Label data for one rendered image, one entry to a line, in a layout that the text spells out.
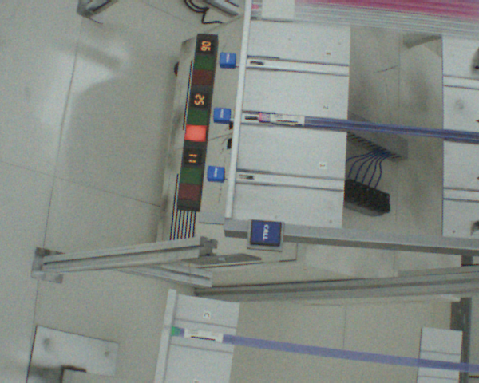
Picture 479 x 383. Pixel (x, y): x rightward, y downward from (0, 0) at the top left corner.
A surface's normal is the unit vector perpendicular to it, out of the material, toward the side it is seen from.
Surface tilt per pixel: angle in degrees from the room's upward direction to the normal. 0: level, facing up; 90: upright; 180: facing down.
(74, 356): 0
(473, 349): 90
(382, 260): 0
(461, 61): 44
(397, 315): 0
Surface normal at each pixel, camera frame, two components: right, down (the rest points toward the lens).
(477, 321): -0.73, -0.24
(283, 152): -0.02, -0.25
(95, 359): 0.67, -0.13
